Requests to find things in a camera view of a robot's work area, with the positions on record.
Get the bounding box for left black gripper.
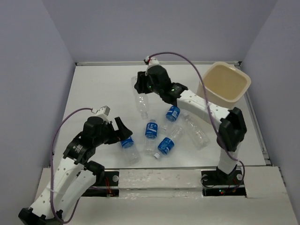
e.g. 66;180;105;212
94;117;133;145

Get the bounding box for clear unlabelled bottle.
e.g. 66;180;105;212
131;76;149;120
182;111;210;150

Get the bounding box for blue label bottle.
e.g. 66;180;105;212
120;136;140;164
143;119;158;154
160;106;180;134
154;125;185;160

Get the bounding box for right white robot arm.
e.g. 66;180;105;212
134;65;247;184

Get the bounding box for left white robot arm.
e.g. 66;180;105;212
18;116;132;225

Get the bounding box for beige plastic bin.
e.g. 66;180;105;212
202;61;251;109

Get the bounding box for blue label bottle front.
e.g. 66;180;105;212
154;125;185;160

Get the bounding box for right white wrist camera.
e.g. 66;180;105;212
144;56;160;68

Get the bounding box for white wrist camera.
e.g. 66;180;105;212
91;105;110;121
144;56;160;68

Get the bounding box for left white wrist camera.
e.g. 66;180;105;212
91;105;110;121

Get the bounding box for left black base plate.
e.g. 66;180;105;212
82;171;120;197

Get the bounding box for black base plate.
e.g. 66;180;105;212
82;171;120;197
200;170;247;197

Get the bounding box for aluminium table rail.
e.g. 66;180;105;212
75;60;242;67

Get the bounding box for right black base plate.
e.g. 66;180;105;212
200;170;247;197

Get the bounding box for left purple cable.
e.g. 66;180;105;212
50;107;94;223

